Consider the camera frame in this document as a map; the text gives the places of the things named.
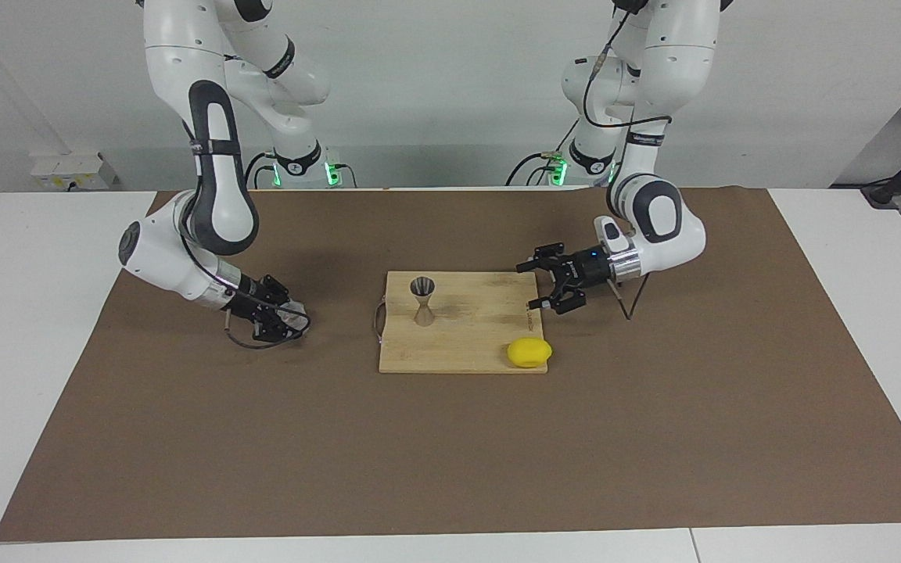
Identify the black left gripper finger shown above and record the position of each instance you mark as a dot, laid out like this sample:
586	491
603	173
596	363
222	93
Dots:
543	256
564	302

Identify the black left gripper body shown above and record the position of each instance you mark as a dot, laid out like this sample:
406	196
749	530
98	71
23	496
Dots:
585	268

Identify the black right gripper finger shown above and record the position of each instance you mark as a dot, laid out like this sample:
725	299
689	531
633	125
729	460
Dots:
272	330
278	291

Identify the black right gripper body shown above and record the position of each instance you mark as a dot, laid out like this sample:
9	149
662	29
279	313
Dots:
249	295

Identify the clear plastic cup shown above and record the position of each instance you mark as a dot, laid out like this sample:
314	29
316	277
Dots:
294	317

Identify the metal jigger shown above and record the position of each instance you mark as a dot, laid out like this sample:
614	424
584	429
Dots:
422	286

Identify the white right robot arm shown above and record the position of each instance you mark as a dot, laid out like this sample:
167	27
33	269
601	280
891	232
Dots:
161	258

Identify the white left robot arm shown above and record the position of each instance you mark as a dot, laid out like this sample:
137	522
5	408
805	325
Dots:
677	242

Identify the yellow lemon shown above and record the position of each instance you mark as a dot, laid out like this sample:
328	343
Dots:
529	353

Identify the wooden cutting board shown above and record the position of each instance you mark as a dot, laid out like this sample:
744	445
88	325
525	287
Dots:
474	336

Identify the brown table mat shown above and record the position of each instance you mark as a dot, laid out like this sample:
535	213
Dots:
450	453

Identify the white socket box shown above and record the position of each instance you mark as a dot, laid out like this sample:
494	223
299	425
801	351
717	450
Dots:
67	168

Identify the black stand leg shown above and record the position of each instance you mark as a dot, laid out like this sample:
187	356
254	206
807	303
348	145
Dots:
884	191

